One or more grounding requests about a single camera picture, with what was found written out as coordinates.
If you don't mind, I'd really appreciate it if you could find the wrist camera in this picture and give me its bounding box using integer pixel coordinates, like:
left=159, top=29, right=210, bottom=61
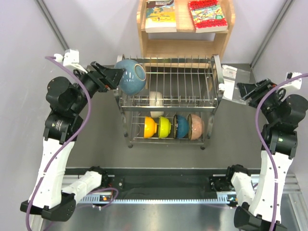
left=53, top=49, right=85, bottom=71
left=284, top=72, right=302, bottom=91

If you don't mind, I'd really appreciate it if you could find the grey booklet in plastic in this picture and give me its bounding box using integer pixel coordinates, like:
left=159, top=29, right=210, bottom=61
left=222, top=64, right=251, bottom=105

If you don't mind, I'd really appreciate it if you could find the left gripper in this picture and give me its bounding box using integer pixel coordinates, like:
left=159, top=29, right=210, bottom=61
left=70, top=61, right=126, bottom=114

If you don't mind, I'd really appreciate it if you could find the steel two-tier dish rack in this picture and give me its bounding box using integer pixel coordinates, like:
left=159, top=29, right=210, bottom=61
left=113, top=54, right=224, bottom=150

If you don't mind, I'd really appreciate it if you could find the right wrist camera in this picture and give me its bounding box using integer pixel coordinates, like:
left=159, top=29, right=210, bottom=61
left=284, top=72, right=302, bottom=91

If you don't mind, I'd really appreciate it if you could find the orange bowl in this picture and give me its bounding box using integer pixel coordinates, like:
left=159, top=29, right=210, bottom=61
left=143, top=116, right=157, bottom=139

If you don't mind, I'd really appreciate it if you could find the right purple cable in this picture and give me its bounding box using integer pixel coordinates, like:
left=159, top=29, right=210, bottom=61
left=255, top=73, right=308, bottom=231

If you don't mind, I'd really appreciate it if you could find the lime green bowl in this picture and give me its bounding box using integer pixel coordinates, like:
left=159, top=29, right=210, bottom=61
left=158, top=116, right=171, bottom=139

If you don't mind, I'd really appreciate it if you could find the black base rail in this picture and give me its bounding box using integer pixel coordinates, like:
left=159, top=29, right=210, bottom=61
left=90, top=167, right=234, bottom=200

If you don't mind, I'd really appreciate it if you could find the pink speckled bowl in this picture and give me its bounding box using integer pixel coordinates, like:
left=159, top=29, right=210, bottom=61
left=188, top=114, right=205, bottom=141

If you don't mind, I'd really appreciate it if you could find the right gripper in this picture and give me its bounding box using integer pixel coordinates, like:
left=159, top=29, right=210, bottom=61
left=236, top=78, right=283, bottom=124

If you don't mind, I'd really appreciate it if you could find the red cover book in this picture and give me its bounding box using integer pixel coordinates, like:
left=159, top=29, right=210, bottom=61
left=188, top=0, right=228, bottom=33

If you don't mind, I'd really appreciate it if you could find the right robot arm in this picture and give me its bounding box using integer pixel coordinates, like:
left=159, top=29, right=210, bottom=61
left=224, top=79, right=308, bottom=231

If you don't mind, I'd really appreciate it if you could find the large blue ceramic bowl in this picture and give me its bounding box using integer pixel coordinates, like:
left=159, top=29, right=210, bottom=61
left=115, top=59, right=146, bottom=96

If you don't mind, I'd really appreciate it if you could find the small teal blue bowl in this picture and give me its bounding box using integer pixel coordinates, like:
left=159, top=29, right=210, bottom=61
left=173, top=114, right=189, bottom=139

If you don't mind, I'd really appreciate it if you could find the yellow cover book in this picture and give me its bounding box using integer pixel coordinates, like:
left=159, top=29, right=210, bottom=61
left=145, top=0, right=177, bottom=33

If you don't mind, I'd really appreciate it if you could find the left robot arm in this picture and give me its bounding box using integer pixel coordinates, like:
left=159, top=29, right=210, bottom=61
left=20, top=62, right=125, bottom=221

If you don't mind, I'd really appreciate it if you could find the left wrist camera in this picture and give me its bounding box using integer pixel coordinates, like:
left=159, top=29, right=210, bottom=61
left=53, top=49, right=85, bottom=71

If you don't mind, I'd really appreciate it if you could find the wooden shelf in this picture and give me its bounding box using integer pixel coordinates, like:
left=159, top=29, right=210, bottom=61
left=136, top=0, right=235, bottom=58

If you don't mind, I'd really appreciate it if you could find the cream ceramic bowl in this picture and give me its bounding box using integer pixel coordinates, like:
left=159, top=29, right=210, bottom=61
left=149, top=91, right=164, bottom=118

